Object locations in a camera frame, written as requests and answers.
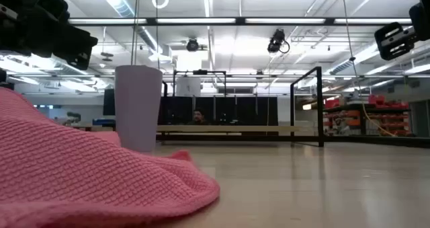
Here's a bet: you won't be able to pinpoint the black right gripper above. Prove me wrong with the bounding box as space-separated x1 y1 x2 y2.
374 1 430 61

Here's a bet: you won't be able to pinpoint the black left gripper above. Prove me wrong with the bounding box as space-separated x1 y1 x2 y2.
0 0 99 71

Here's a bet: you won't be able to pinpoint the lavender plastic cup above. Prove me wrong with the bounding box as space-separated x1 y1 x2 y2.
114 65 164 154

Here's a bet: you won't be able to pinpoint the rack with red bins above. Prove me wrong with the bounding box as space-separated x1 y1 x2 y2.
322 93 413 137

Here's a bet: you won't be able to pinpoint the black dome fixture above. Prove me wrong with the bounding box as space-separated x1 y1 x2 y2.
185 38 200 52

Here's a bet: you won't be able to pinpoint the white square panel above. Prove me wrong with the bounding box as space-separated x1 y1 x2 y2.
175 76 202 98

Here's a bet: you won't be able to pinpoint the pink knitted cloth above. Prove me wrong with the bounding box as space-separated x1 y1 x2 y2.
0 86 222 228

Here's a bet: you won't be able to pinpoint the person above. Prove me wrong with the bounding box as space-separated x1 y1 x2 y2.
187 107 211 126

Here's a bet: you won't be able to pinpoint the black partition panels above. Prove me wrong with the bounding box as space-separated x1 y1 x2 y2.
157 96 279 126

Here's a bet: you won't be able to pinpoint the black metal shelf frame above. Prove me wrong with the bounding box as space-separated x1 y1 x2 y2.
156 66 325 147

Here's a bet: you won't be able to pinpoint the black overhead camera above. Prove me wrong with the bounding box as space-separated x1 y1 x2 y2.
267 28 291 54

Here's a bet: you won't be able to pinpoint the black metal rig frame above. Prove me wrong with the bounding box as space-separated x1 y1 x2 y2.
172 69 228 98

